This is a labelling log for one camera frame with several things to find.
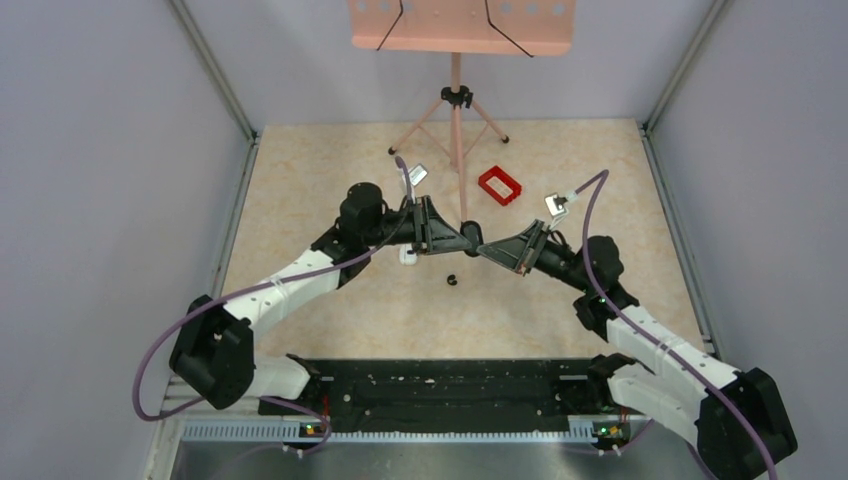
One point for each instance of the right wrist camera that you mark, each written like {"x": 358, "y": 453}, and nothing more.
{"x": 557, "y": 205}

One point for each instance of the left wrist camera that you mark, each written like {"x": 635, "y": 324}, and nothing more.
{"x": 417, "y": 174}

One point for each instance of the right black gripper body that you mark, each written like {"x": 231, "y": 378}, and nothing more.
{"x": 529, "y": 255}

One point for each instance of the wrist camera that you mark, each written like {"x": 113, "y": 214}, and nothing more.
{"x": 557, "y": 205}
{"x": 417, "y": 174}

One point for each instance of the pink music stand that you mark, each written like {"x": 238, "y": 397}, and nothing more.
{"x": 458, "y": 28}

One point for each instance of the red plastic tray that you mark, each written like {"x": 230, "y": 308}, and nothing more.
{"x": 499, "y": 185}

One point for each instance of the black oval case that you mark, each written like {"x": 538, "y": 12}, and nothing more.
{"x": 472, "y": 232}

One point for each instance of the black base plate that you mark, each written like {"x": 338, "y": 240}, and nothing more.
{"x": 489, "y": 396}

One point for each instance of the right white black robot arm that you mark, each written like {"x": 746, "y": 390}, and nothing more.
{"x": 734, "y": 420}

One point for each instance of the white earbud charging case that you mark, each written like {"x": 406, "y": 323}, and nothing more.
{"x": 407, "y": 256}

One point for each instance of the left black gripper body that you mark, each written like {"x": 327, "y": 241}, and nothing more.
{"x": 424, "y": 237}

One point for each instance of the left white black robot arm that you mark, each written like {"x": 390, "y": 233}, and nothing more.
{"x": 215, "y": 352}

